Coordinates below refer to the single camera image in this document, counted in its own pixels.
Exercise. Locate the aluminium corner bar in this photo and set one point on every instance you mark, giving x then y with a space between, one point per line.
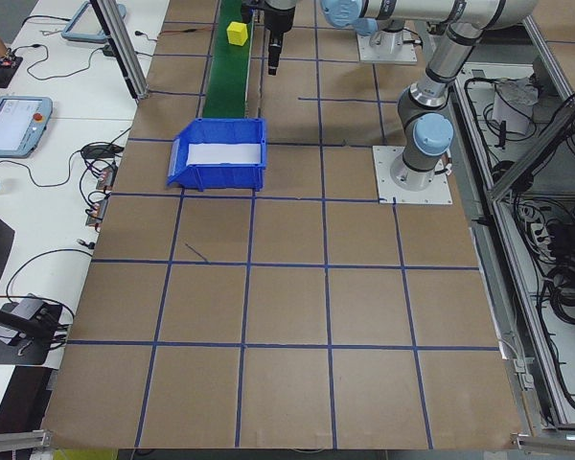
14 438
551 438

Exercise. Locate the yellow block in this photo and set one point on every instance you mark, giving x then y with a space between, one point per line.
237 34

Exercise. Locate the white foam pad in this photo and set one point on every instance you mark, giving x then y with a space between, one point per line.
223 153

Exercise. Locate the aluminium profile post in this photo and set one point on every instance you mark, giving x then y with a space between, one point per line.
124 57

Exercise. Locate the light blue teach pendant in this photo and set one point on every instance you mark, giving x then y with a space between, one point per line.
84 21
24 129

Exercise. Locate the blue plastic storage bin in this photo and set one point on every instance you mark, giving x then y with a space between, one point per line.
230 175

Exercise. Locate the black desk mat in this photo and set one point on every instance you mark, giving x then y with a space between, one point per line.
2 77

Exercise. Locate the green conveyor belt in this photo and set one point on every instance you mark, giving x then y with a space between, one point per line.
227 81

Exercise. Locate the grey hub device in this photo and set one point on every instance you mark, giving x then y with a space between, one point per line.
26 307

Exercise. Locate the black power brick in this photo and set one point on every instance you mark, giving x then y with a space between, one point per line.
563 237

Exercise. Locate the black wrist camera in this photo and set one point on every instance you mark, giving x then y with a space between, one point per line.
251 4

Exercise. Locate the V-shaped metal bar frame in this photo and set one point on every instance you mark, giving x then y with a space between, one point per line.
532 160

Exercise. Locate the black stand rod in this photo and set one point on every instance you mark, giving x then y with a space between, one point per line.
9 320

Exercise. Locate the black power adapter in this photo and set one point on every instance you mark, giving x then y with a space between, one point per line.
108 51
98 151

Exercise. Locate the white power strip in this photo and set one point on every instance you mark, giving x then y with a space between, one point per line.
539 235

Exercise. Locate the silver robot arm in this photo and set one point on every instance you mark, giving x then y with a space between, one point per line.
441 67

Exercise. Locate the white square base plate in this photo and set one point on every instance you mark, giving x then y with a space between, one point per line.
436 194
383 56

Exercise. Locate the small circuit board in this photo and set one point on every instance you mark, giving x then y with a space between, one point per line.
106 178
96 213

